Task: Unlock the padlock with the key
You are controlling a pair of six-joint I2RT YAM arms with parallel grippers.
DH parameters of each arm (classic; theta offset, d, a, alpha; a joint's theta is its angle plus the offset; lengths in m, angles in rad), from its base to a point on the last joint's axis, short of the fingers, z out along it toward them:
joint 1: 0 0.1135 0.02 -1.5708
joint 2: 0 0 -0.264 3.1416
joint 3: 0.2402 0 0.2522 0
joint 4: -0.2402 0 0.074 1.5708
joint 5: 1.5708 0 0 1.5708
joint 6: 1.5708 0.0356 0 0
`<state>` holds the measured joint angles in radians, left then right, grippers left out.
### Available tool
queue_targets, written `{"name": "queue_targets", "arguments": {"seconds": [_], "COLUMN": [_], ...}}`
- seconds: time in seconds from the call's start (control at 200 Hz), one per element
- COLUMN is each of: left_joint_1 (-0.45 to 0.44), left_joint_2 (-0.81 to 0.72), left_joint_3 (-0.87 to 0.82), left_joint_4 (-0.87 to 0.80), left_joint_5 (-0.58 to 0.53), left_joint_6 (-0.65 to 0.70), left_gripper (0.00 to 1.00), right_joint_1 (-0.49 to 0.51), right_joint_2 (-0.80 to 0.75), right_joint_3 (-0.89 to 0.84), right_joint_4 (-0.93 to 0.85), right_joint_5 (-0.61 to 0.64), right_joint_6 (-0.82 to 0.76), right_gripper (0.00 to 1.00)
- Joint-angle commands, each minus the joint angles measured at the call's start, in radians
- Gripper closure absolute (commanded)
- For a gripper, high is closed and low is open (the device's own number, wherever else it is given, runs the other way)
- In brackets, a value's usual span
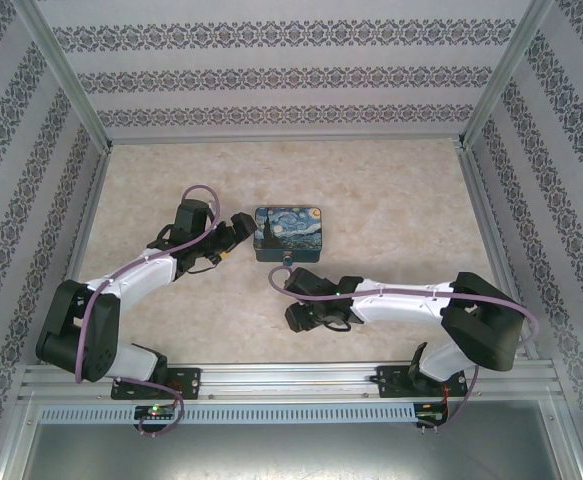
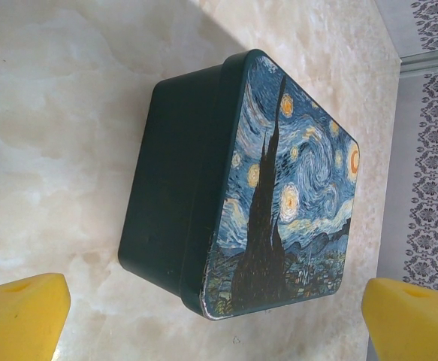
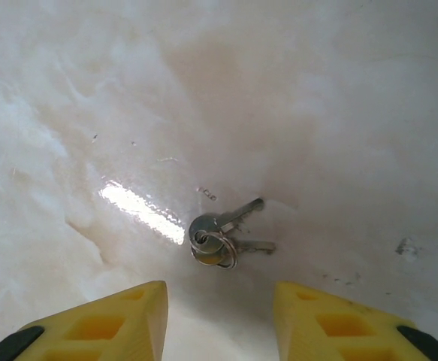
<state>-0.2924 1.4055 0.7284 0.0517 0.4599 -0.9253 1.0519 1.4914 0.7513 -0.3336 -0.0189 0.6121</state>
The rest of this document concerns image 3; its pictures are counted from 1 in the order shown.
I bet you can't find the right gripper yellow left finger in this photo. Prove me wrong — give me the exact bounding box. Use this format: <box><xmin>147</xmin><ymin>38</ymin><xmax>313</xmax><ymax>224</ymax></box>
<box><xmin>0</xmin><ymin>280</ymin><xmax>170</xmax><ymax>361</ymax></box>

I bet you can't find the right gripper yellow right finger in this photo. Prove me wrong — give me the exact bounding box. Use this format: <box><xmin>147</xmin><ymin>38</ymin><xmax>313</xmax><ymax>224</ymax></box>
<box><xmin>273</xmin><ymin>281</ymin><xmax>438</xmax><ymax>361</ymax></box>

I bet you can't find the silver key with brass-tinted head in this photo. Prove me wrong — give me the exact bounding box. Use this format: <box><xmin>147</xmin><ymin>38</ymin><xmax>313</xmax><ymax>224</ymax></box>
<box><xmin>190</xmin><ymin>238</ymin><xmax>276</xmax><ymax>267</ymax></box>

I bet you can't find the silver split key ring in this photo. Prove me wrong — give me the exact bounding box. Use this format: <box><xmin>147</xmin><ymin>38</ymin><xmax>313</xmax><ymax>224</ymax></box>
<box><xmin>198</xmin><ymin>230</ymin><xmax>239</xmax><ymax>270</ymax></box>

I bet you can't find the silver key with round head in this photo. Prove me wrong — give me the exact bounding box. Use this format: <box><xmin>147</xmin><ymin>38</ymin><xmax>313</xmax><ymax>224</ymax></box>
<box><xmin>188</xmin><ymin>198</ymin><xmax>265</xmax><ymax>245</ymax></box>

